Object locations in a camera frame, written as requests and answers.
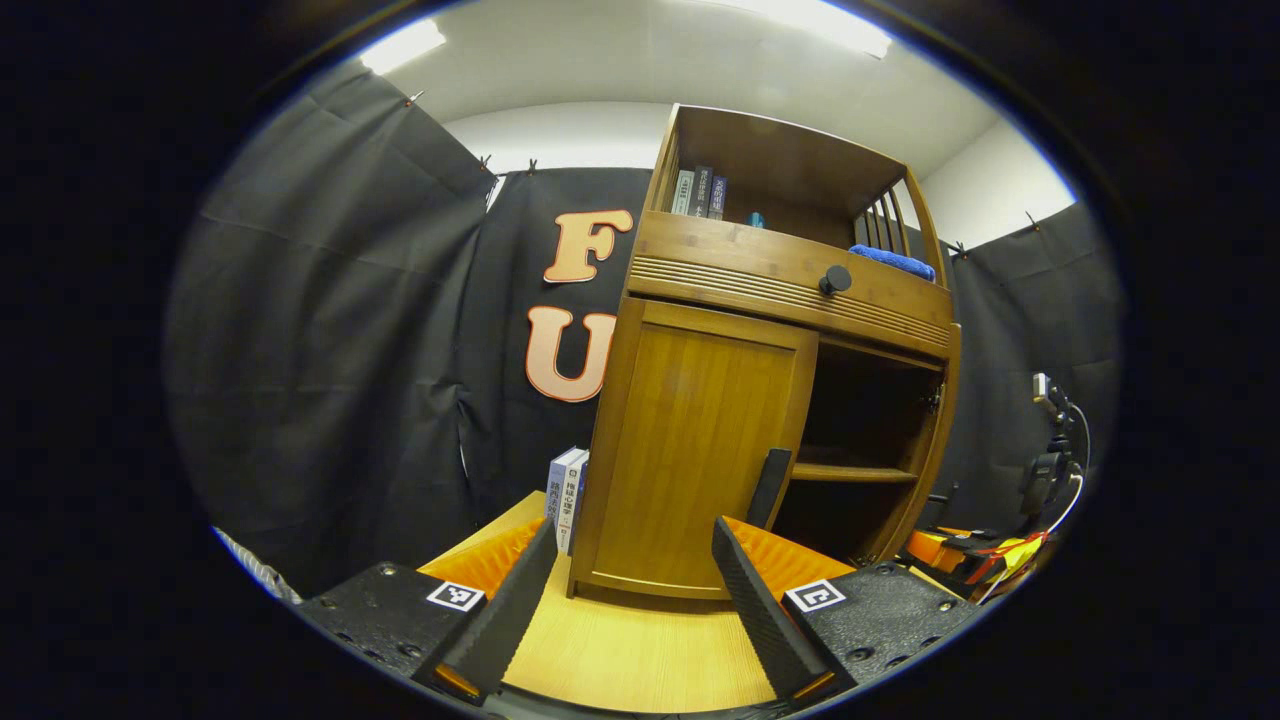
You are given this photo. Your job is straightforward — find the wooden ribbed drawer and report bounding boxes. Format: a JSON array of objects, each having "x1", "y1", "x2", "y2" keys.
[{"x1": 628, "y1": 210, "x2": 953, "y2": 361}]

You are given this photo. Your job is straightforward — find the wooden inner shelf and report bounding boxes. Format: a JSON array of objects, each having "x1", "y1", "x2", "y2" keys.
[{"x1": 792, "y1": 462, "x2": 919, "y2": 485}]

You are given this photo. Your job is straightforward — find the wooden double-door shoe cabinet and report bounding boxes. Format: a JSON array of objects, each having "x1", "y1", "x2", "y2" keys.
[{"x1": 567, "y1": 103, "x2": 964, "y2": 601}]

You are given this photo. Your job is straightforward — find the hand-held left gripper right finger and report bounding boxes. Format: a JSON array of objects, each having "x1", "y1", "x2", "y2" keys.
[{"x1": 712, "y1": 516, "x2": 986, "y2": 706}]

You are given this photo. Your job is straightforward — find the striped grey cloth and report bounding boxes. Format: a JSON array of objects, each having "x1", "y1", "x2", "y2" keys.
[{"x1": 215, "y1": 528, "x2": 301, "y2": 604}]

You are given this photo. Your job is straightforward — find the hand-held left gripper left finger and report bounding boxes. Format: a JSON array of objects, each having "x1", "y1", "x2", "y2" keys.
[{"x1": 297, "y1": 517, "x2": 558, "y2": 706}]

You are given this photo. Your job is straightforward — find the black backdrop cloth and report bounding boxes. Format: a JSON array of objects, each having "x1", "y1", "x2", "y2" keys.
[{"x1": 165, "y1": 65, "x2": 1126, "y2": 601}]

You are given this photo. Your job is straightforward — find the folded blue towel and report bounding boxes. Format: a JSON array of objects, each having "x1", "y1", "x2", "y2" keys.
[{"x1": 849, "y1": 243, "x2": 937, "y2": 283}]

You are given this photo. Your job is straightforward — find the black door handle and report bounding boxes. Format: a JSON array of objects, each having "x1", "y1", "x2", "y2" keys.
[{"x1": 747, "y1": 448, "x2": 793, "y2": 531}]

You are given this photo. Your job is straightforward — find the wooden cabinet door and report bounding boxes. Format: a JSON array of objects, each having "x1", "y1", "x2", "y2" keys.
[
  {"x1": 572, "y1": 298, "x2": 821, "y2": 601},
  {"x1": 870, "y1": 322, "x2": 964, "y2": 566}
]

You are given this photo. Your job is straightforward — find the white and blue book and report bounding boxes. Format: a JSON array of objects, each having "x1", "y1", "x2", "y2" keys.
[{"x1": 545, "y1": 447, "x2": 591, "y2": 557}]

